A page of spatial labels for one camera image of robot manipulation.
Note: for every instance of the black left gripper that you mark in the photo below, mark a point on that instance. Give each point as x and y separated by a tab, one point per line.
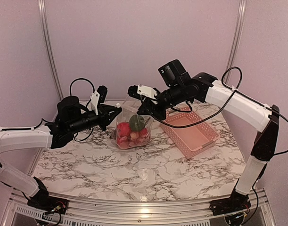
105	117

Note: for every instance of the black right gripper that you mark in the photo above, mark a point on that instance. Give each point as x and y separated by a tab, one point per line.
152	109

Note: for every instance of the pink red apple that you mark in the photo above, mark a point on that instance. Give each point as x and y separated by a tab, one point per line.
123	131

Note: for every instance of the green bell pepper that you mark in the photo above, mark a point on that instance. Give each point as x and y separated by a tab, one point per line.
136	123

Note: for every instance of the clear zip top bag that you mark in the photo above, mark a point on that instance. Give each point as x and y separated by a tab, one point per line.
131	130

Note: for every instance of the red yellow lychee bunch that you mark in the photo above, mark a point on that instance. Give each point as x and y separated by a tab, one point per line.
133	139

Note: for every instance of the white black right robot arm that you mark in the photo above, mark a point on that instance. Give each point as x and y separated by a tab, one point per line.
263	118

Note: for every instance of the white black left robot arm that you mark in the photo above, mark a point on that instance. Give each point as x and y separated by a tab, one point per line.
12	139

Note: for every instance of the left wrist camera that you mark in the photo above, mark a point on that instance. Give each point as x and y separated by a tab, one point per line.
98	97

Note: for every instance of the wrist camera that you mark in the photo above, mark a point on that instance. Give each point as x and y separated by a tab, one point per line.
98	97
138	91

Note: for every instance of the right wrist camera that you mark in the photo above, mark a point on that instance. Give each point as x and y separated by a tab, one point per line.
138	91

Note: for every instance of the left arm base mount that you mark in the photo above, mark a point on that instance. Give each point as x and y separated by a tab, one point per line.
47	202

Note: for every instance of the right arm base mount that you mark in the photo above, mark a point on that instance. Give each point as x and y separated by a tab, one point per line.
235	202

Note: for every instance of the left aluminium frame post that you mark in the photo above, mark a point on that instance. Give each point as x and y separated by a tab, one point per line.
48	46

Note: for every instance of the aluminium frame post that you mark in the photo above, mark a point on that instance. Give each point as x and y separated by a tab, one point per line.
238	32
48	46

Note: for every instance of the right aluminium frame post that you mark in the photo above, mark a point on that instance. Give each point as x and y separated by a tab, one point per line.
238	32

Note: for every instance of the aluminium front rail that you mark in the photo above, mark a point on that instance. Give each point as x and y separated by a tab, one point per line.
95	212

